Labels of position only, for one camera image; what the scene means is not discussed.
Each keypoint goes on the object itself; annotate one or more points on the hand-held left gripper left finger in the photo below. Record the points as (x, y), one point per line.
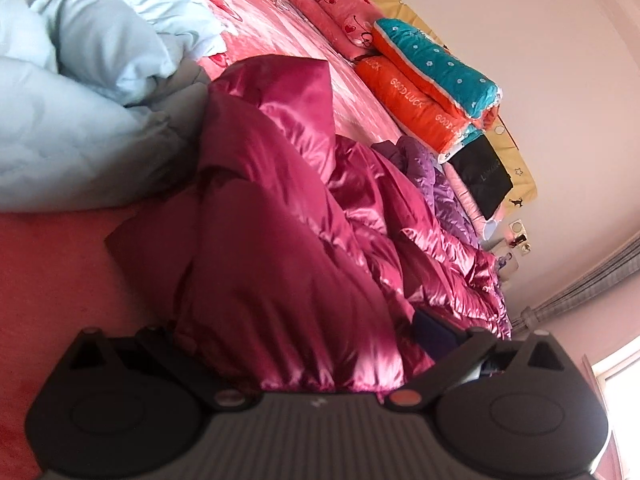
(165, 345)

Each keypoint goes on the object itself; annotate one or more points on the light blue down jacket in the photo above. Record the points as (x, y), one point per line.
(75, 110)

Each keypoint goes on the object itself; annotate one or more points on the pink folded cloth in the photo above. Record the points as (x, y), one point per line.
(457, 187)

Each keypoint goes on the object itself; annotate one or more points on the purple jacket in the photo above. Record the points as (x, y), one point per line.
(440, 195)

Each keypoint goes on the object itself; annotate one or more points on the teal dotted quilt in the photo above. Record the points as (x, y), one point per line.
(435, 60)

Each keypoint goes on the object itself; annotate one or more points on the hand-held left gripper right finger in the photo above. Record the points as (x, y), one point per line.
(432, 330)

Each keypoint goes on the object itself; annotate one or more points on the window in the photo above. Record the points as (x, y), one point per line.
(620, 390)

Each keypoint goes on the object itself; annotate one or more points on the plain pink pillow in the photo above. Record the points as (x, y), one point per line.
(310, 10)

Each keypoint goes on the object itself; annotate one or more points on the grey curtain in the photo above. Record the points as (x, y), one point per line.
(575, 290)

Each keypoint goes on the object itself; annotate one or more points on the bed with pink sheet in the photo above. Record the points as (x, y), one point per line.
(50, 270)

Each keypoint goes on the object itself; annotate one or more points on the pink folded blanket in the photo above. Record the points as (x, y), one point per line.
(345, 5)

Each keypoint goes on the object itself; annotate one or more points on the black cushion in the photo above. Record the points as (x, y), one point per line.
(480, 175)

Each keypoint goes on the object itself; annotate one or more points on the maroon down jacket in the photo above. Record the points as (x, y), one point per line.
(280, 240)

